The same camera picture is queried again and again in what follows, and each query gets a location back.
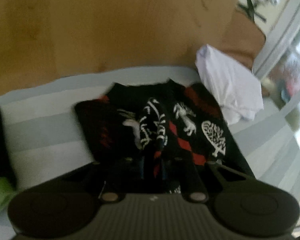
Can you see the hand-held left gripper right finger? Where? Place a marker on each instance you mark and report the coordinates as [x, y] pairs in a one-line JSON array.
[[166, 170]]

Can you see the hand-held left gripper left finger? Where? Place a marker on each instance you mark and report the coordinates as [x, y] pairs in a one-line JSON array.
[[140, 168]]

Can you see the black red white patterned garment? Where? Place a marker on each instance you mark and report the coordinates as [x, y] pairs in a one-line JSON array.
[[190, 110]]

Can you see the striped bed sheet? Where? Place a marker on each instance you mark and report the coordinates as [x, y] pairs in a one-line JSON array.
[[40, 130]]

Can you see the brown cushion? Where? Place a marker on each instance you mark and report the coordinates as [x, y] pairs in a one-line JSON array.
[[242, 37]]

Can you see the black chair base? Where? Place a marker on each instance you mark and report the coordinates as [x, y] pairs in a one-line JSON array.
[[251, 7]]

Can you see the wood pattern wall sheet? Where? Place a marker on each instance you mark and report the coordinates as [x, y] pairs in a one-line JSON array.
[[90, 30]]

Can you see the window frame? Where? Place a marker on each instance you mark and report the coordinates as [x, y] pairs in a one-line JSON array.
[[272, 47]]

